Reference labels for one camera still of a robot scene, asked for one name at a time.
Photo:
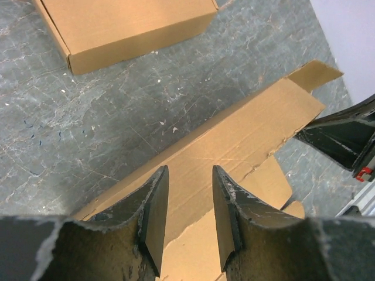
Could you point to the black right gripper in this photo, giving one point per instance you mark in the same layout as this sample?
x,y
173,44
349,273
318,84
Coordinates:
x,y
346,137

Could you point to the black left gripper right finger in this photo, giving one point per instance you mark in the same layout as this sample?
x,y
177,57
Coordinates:
x,y
259,242

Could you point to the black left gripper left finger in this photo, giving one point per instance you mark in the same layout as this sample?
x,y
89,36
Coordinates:
x,y
123,241

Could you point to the brown cardboard box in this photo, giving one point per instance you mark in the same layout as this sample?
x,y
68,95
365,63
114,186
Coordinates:
x,y
96,34
242,139

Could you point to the folded brown cardboard box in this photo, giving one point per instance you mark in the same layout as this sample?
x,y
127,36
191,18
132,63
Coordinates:
x,y
96,34

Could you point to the right aluminium floor rail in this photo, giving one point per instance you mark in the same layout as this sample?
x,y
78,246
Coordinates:
x,y
362,203

